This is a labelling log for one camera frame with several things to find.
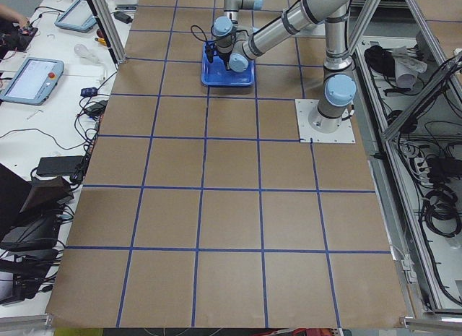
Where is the teach pendant near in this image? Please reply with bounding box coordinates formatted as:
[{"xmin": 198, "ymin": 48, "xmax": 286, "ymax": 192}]
[{"xmin": 1, "ymin": 57, "xmax": 64, "ymax": 105}]

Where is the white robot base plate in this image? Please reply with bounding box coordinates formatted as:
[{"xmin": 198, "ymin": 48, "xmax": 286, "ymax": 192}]
[{"xmin": 295, "ymin": 99, "xmax": 356, "ymax": 144}]

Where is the black power adapter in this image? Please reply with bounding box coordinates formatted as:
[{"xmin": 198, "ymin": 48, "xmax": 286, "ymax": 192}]
[{"xmin": 36, "ymin": 155, "xmax": 84, "ymax": 177}]

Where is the aluminium frame post left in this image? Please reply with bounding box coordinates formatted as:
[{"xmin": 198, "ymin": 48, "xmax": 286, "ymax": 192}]
[{"xmin": 86, "ymin": 0, "xmax": 126, "ymax": 65}]

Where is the grey crumpled cloth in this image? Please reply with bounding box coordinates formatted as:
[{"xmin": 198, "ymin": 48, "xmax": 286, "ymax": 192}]
[{"xmin": 391, "ymin": 46, "xmax": 427, "ymax": 90}]

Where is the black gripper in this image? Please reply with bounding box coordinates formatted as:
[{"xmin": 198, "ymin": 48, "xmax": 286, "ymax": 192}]
[{"xmin": 217, "ymin": 47, "xmax": 231, "ymax": 67}]

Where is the white power strip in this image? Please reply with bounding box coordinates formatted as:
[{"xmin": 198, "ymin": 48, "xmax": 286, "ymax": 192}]
[{"xmin": 412, "ymin": 157, "xmax": 432, "ymax": 187}]

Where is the teach pendant far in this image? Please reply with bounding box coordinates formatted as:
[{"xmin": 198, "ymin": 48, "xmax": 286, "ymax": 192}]
[{"xmin": 55, "ymin": 0, "xmax": 97, "ymax": 33}]

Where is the aluminium frame right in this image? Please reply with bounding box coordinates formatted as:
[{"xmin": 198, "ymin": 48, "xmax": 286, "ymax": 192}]
[{"xmin": 351, "ymin": 0, "xmax": 461, "ymax": 317}]

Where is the blue small device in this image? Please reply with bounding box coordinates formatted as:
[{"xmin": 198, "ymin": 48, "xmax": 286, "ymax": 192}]
[{"xmin": 80, "ymin": 87, "xmax": 98, "ymax": 98}]

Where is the blue plastic tray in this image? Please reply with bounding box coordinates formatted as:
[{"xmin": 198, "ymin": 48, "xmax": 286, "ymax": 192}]
[{"xmin": 201, "ymin": 43, "xmax": 255, "ymax": 87}]

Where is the teach pendant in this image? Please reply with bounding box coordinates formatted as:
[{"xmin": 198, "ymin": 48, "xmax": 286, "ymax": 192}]
[
  {"xmin": 1, "ymin": 57, "xmax": 64, "ymax": 105},
  {"xmin": 55, "ymin": 0, "xmax": 97, "ymax": 33}
]

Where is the black laptop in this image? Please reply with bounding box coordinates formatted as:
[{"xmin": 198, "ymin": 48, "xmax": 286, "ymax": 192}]
[{"xmin": 1, "ymin": 165, "xmax": 74, "ymax": 240}]

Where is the person hand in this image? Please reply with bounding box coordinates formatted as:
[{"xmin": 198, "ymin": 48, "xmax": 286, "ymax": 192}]
[{"xmin": 0, "ymin": 4, "xmax": 29, "ymax": 27}]

